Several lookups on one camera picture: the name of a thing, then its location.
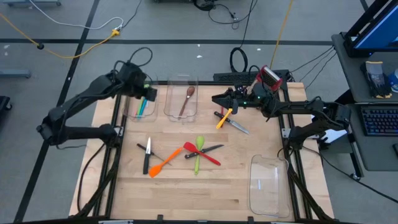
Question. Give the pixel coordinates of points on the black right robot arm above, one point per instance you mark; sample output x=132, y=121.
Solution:
x=298, y=107

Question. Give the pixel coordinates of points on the black blade kitchen knife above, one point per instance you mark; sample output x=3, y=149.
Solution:
x=192, y=154

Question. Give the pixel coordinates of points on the light green silicone spoon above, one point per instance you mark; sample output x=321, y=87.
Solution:
x=199, y=142

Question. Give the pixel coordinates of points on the black aluminium table frame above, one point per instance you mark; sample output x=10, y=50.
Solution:
x=206, y=83

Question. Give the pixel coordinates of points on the brown wooden spoon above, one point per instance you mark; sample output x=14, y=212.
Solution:
x=190, y=91

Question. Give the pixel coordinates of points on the grey furniture foot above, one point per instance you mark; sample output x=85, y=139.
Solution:
x=15, y=73

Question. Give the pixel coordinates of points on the pink silicone spatula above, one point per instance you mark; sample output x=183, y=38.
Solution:
x=137, y=112

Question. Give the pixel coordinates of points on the thin black knife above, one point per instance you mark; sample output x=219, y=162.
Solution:
x=140, y=145

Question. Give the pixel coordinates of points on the black round device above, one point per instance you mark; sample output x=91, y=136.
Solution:
x=203, y=3

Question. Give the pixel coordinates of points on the black power strip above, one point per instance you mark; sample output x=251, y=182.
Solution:
x=233, y=76

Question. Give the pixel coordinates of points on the red box device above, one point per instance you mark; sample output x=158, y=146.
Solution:
x=269, y=77

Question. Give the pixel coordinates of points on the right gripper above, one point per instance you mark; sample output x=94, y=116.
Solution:
x=252, y=99

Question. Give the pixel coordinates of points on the red silicone spatula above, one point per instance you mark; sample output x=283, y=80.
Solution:
x=189, y=147

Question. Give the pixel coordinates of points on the yellow silicone spatula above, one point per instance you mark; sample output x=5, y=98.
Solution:
x=221, y=123

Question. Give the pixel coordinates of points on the black keyboard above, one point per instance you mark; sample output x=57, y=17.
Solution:
x=379, y=121

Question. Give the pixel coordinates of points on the black computer monitor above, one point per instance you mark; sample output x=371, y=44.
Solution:
x=379, y=31

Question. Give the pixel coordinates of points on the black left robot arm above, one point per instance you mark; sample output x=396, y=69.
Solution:
x=77, y=99

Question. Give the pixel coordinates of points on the blue white container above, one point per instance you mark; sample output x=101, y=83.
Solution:
x=395, y=81

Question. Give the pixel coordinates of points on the grey desk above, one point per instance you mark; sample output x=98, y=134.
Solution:
x=348, y=81

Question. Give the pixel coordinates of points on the orange silicone spatula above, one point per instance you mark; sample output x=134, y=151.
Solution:
x=154, y=171

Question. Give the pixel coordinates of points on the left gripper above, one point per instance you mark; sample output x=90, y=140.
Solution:
x=133, y=81

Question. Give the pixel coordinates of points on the grey black work gloves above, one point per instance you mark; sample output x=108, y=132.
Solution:
x=374, y=77

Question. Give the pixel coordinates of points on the large clear plastic bin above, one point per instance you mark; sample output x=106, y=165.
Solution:
x=267, y=186

